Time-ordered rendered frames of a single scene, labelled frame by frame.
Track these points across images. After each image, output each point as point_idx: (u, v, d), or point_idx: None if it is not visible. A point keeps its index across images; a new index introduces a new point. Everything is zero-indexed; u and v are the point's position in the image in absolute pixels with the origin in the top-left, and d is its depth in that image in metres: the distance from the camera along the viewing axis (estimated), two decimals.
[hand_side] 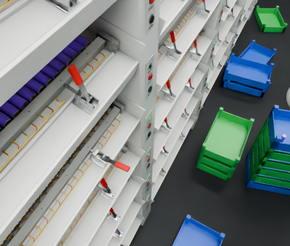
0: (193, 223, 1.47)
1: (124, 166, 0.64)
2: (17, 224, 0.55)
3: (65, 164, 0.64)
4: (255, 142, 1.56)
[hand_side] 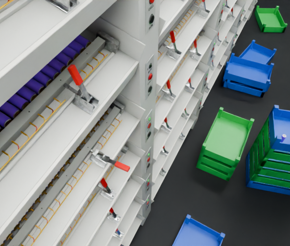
0: (193, 223, 1.47)
1: (124, 166, 0.64)
2: (17, 224, 0.55)
3: (65, 164, 0.64)
4: (255, 142, 1.56)
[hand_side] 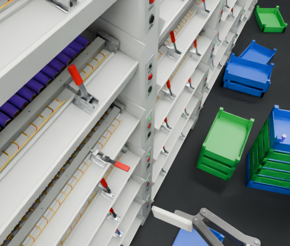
0: None
1: (124, 166, 0.64)
2: (17, 224, 0.55)
3: (65, 164, 0.64)
4: (255, 142, 1.56)
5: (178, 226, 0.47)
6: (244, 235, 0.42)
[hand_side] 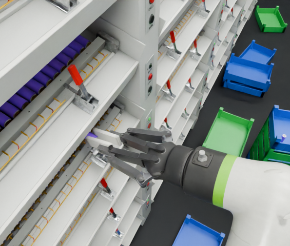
0: (193, 223, 1.47)
1: None
2: (17, 224, 0.55)
3: (65, 164, 0.64)
4: (255, 142, 1.56)
5: (104, 141, 0.60)
6: (136, 180, 0.54)
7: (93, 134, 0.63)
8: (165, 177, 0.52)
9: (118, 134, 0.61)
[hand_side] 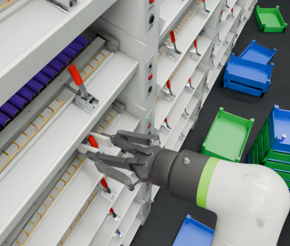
0: (193, 223, 1.47)
1: (90, 139, 0.63)
2: None
3: None
4: (255, 142, 1.56)
5: (102, 144, 0.64)
6: (148, 134, 0.61)
7: None
8: None
9: (97, 158, 0.61)
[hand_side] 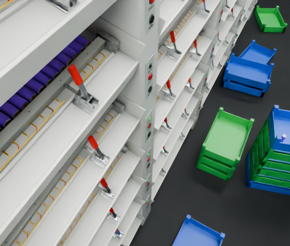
0: (193, 223, 1.47)
1: (90, 139, 0.63)
2: None
3: None
4: (255, 142, 1.56)
5: None
6: None
7: None
8: None
9: None
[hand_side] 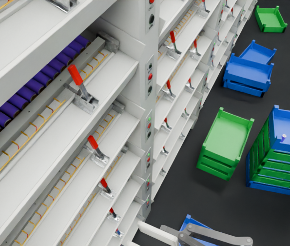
0: (193, 223, 1.47)
1: (90, 139, 0.63)
2: None
3: None
4: (255, 142, 1.56)
5: (164, 241, 0.46)
6: (236, 237, 0.42)
7: None
8: None
9: None
